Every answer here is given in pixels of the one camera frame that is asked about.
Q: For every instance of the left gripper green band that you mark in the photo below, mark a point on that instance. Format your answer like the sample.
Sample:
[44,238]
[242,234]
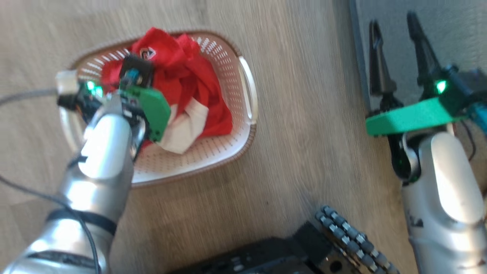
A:
[150,110]

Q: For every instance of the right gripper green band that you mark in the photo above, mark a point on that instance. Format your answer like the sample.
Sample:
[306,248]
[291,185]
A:
[411,118]

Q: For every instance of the red and white shirt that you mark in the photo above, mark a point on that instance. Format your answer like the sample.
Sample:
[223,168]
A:
[190,83]

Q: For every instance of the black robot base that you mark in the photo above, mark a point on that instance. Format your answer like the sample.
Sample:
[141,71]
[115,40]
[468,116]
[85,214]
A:
[266,255]

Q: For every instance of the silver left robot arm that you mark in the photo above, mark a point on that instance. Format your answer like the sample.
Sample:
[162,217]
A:
[99,160]

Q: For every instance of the white perforated laundry basket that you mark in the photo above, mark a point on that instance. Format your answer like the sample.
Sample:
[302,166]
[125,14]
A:
[213,152]

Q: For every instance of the grey fabric sofa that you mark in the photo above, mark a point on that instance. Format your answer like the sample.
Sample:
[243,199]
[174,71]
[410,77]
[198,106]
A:
[392,23]

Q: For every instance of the black omni wheel grey rollers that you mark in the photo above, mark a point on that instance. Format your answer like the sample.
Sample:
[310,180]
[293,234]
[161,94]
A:
[350,239]

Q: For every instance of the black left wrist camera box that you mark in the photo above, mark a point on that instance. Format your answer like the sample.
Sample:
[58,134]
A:
[137,68]

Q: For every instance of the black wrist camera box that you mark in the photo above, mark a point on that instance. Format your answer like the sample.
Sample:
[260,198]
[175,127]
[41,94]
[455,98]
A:
[137,68]
[471,87]

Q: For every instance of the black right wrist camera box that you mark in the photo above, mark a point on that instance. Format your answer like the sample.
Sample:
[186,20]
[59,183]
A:
[471,87]

